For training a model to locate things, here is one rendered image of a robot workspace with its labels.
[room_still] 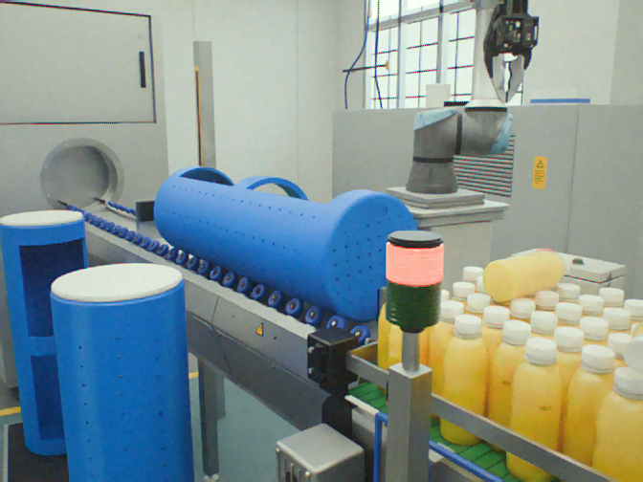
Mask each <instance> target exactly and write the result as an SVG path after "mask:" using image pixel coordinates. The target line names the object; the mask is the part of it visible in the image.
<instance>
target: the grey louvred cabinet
mask: <svg viewBox="0 0 643 482"><path fill-rule="evenodd" d="M506 106H507V113H510V114H512V115H513V121H512V122H513V123H512V130H511V135H510V139H509V143H508V145H507V148H506V150H505V152H504V153H503V154H501V155H497V156H479V155H454V168H455V177H456V181H457V182H458V188H463V189H467V190H471V191H476V192H480V193H485V199H483V200H487V201H492V202H498V203H504V204H508V205H509V209H508V210H505V211H504V212H503V219H495V220H492V231H491V248H490V263H491V262H493V261H495V260H500V259H503V258H508V257H512V254H514V253H518V252H526V251H530V250H534V249H551V250H553V251H554V252H561V253H566V254H571V255H576V256H581V257H585V258H590V259H596V260H601V261H606V262H610V263H615V264H621V265H625V273H624V275H623V276H624V281H623V290H622V291H623V292H624V298H623V301H622V302H623V303H624V305H625V301H626V300H629V299H632V290H633V282H634V274H635V265H636V257H637V249H638V240H639V232H640V223H641V214H642V206H643V105H613V104H545V105H506ZM464 107H465V106H456V107H414V108H373V109H335V110H334V112H332V200H333V199H335V198H336V197H338V196H339V195H341V194H343V193H346V192H348V191H351V190H357V189H362V190H370V191H377V192H384V193H386V188H392V187H404V186H406V180H407V179H408V178H409V174H410V168H411V165H412V151H413V127H414V118H415V116H416V114H417V113H419V112H424V111H431V110H438V109H447V108H456V111H457V113H464ZM624 305H623V306H622V307H623V308H624Z"/></svg>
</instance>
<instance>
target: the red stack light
mask: <svg viewBox="0 0 643 482"><path fill-rule="evenodd" d="M443 253H444V246H443V245H442V244H441V245H440V246H439V247H437V248H432V249H421V250H418V249H404V248H398V247H394V246H392V245H390V243H387V261H386V263H387V265H386V277H387V278H388V279H389V280H391V281H393V282H397V283H401V284H409V285H428V284H433V283H436V282H439V281H440V280H441V279H442V277H443V256H444V255H443Z"/></svg>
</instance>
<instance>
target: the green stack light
mask: <svg viewBox="0 0 643 482"><path fill-rule="evenodd" d="M441 298H442V279H441V280H440V281H439V282H436V283H433V284H428V285H409V284H401V283H397V282H393V281H391V280H389V279H388V278H387V277H386V303H385V307H386V308H385V319H386V320H387V321H388V322H389V323H391V324H393V325H396V326H400V327H405V328H428V327H432V326H435V325H436V324H437V323H439V322H440V320H441Z"/></svg>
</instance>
